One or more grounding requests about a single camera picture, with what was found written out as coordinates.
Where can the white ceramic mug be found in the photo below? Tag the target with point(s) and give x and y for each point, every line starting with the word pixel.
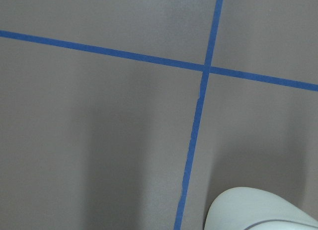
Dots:
pixel 245 208

